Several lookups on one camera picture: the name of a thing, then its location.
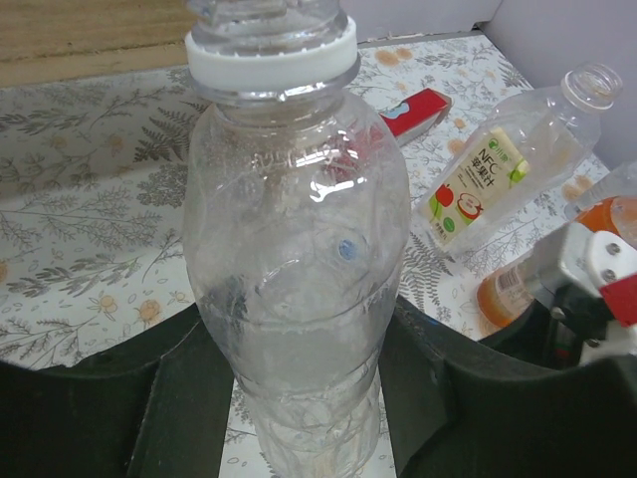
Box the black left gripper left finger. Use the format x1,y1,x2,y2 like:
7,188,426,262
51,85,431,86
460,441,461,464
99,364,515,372
1,306,233,477

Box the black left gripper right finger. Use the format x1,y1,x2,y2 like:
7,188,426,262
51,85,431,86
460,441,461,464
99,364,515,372
379,299,636,477

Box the orange juice bottle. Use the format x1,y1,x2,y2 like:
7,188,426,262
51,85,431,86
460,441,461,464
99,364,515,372
475,161,637,329

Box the white blue-print bottle cap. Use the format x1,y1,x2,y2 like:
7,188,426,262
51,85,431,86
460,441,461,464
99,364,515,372
338,239,358,261

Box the clear plastic bottle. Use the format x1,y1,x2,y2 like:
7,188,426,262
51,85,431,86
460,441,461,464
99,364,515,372
413,63,623,254

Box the red toothpaste box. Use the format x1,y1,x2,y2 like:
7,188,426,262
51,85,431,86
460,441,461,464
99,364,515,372
380,89,453,147

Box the wooden shelf unit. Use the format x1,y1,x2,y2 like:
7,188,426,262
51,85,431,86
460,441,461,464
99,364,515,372
1,0,195,87

